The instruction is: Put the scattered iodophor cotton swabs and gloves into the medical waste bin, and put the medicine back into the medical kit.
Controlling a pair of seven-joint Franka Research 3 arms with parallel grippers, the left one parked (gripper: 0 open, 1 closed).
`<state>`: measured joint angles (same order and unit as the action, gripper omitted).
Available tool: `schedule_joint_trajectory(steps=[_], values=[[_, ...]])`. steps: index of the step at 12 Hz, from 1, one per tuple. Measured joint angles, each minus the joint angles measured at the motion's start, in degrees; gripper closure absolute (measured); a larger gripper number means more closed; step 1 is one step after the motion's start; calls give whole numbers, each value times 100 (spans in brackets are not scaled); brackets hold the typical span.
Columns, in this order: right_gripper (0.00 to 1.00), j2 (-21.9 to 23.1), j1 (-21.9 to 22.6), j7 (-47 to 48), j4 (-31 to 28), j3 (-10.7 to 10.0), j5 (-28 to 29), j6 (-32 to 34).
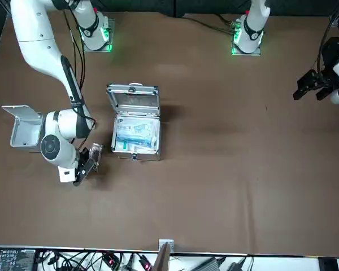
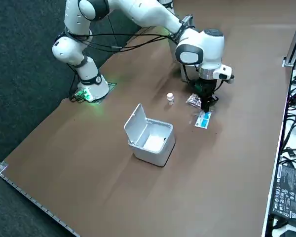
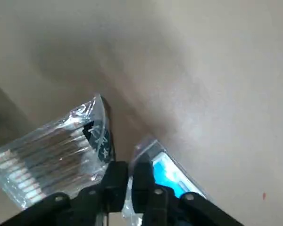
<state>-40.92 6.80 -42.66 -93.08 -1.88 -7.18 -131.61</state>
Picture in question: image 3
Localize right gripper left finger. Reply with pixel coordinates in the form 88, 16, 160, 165
0, 161, 128, 226

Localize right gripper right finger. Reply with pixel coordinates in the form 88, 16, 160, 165
131, 161, 245, 226

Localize clear iodophor cotton swab packet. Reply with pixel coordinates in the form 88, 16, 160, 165
0, 93, 116, 209

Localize clear packet of blue gloves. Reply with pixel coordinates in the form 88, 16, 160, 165
121, 138, 214, 226

